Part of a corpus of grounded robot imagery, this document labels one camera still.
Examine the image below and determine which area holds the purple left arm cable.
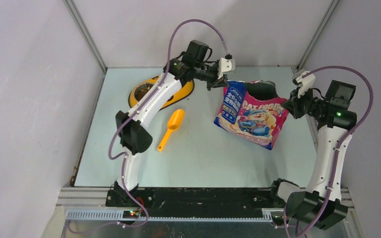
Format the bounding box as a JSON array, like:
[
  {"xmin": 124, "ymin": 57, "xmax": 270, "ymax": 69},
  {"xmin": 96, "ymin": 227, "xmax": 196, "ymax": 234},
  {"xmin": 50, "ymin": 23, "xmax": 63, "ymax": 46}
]
[{"xmin": 66, "ymin": 18, "xmax": 232, "ymax": 235}]

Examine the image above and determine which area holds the aluminium left corner post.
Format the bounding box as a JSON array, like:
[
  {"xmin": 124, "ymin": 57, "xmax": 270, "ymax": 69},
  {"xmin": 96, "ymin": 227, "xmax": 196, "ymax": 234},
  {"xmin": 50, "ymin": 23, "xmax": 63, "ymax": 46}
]
[{"xmin": 63, "ymin": 0, "xmax": 108, "ymax": 74}]

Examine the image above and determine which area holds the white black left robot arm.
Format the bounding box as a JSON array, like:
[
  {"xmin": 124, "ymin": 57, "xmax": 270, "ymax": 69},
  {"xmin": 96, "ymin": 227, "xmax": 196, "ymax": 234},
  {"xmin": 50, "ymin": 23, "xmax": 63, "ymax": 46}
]
[{"xmin": 114, "ymin": 40, "xmax": 235, "ymax": 207}]

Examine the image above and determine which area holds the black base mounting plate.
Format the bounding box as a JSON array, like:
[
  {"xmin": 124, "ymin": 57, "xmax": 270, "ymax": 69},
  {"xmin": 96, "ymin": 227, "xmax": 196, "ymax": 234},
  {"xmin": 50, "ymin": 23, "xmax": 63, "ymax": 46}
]
[{"xmin": 105, "ymin": 187, "xmax": 302, "ymax": 218}]

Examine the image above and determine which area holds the aluminium corner post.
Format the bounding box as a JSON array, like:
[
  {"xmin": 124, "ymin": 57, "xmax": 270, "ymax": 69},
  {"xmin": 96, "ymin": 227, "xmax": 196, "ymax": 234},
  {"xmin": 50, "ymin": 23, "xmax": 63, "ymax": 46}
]
[
  {"xmin": 295, "ymin": 0, "xmax": 341, "ymax": 70},
  {"xmin": 63, "ymin": 0, "xmax": 108, "ymax": 74}
]

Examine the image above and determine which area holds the yellow double pet bowl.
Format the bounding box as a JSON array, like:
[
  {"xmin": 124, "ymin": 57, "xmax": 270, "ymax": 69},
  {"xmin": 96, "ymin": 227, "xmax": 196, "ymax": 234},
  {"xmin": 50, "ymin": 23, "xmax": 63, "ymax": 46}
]
[{"xmin": 128, "ymin": 76, "xmax": 194, "ymax": 109}]

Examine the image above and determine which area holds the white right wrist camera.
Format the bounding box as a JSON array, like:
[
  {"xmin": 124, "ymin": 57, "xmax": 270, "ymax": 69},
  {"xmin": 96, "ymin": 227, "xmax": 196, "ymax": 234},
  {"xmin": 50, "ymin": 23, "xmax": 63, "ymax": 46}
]
[{"xmin": 293, "ymin": 70, "xmax": 316, "ymax": 98}]

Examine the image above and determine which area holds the aluminium right corner post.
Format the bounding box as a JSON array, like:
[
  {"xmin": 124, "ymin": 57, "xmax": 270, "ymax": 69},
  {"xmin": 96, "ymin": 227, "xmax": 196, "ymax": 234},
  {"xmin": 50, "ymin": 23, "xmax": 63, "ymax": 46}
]
[{"xmin": 295, "ymin": 0, "xmax": 341, "ymax": 70}]

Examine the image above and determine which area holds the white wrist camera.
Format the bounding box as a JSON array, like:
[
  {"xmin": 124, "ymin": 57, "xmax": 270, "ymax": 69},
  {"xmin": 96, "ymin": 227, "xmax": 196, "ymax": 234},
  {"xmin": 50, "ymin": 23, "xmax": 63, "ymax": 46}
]
[
  {"xmin": 217, "ymin": 58, "xmax": 236, "ymax": 79},
  {"xmin": 293, "ymin": 70, "xmax": 316, "ymax": 98}
]

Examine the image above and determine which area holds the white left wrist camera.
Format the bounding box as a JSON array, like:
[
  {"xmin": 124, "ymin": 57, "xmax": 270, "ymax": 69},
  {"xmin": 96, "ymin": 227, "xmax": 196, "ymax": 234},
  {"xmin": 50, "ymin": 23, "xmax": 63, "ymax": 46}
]
[{"xmin": 217, "ymin": 58, "xmax": 236, "ymax": 79}]

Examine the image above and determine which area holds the brown pet food kibble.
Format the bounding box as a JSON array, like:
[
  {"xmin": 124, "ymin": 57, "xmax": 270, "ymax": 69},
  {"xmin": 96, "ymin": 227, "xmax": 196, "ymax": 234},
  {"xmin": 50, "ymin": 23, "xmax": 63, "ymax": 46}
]
[{"xmin": 134, "ymin": 83, "xmax": 153, "ymax": 101}]

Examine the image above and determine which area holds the grey slotted cable duct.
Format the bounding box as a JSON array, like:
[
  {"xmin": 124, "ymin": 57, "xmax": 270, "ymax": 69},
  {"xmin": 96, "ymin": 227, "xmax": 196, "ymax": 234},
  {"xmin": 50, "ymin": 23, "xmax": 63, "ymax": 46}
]
[{"xmin": 65, "ymin": 209, "xmax": 272, "ymax": 222}]

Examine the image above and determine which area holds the yellow plastic food scoop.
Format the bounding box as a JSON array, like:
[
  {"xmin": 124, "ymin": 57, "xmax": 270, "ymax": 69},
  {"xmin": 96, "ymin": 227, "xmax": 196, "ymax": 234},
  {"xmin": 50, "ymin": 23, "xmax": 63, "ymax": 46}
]
[{"xmin": 157, "ymin": 109, "xmax": 185, "ymax": 152}]

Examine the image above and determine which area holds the colourful cat food bag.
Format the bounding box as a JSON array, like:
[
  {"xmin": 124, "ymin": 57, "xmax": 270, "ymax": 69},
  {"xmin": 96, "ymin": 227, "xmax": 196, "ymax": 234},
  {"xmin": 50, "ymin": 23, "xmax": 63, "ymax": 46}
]
[{"xmin": 214, "ymin": 80, "xmax": 289, "ymax": 150}]

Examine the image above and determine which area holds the aluminium front frame rail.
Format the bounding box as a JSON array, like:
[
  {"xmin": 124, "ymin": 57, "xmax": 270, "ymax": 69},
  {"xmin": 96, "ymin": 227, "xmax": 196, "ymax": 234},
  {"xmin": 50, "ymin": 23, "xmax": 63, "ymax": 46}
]
[{"xmin": 56, "ymin": 187, "xmax": 356, "ymax": 238}]

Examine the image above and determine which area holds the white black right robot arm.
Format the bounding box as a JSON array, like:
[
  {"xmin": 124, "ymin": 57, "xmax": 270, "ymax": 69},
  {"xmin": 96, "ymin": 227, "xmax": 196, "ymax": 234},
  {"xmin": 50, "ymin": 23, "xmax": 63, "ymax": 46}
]
[{"xmin": 268, "ymin": 80, "xmax": 357, "ymax": 230}]

